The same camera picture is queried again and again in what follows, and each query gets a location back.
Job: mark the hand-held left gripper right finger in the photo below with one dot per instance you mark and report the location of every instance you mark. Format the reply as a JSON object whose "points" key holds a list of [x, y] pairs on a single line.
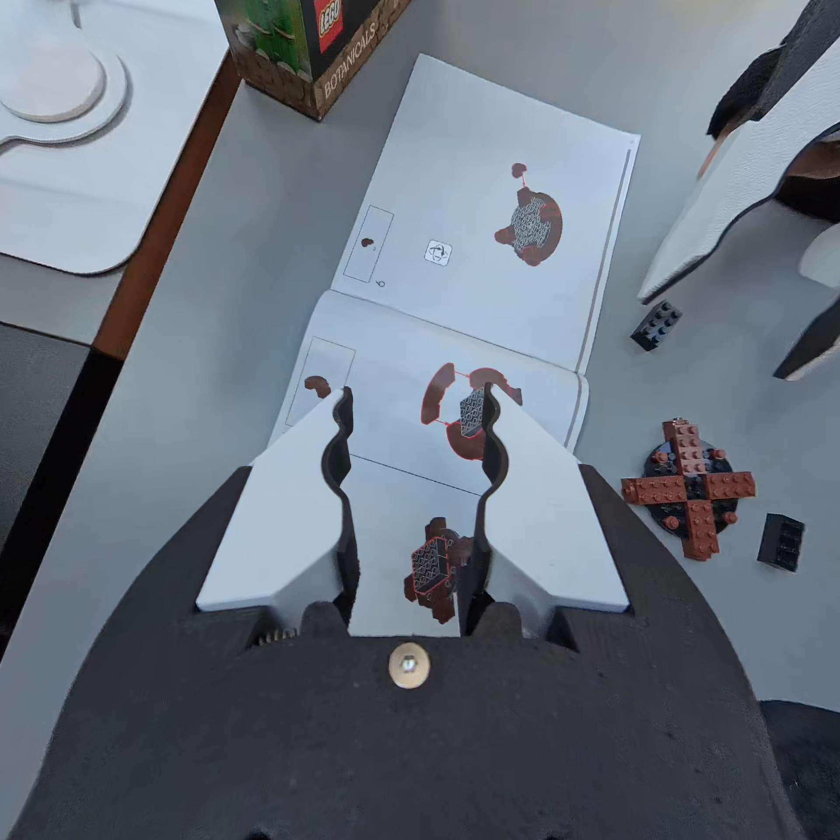
{"points": [[551, 525]]}

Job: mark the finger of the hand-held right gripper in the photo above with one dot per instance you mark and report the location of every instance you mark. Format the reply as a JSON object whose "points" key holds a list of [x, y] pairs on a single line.
{"points": [[741, 197], [820, 262]]}

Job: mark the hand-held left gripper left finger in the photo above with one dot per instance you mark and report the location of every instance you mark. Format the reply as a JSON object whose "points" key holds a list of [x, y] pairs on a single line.
{"points": [[282, 525]]}

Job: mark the black toy brick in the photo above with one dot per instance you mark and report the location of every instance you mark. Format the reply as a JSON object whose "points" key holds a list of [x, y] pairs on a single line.
{"points": [[781, 541], [656, 326]]}

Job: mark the grey desk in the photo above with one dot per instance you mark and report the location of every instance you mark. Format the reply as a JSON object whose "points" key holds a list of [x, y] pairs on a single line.
{"points": [[590, 65]]}

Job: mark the brown and black brick assembly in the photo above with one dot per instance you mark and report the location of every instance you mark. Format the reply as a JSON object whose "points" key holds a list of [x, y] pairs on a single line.
{"points": [[695, 485]]}

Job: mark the white instruction booklet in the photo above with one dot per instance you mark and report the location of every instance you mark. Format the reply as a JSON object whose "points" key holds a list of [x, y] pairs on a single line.
{"points": [[492, 295]]}

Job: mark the adjoining grey table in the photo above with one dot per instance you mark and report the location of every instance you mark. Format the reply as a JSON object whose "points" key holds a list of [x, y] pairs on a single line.
{"points": [[39, 289]]}

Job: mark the black foam pad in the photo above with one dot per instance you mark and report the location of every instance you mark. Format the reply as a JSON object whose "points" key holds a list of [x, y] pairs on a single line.
{"points": [[807, 774]]}

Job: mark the white board stand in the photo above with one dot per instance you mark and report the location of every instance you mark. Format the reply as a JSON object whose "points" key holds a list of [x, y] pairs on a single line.
{"points": [[98, 197]]}

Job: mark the black toy set box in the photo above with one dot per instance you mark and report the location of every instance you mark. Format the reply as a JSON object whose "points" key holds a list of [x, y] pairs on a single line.
{"points": [[275, 52]]}

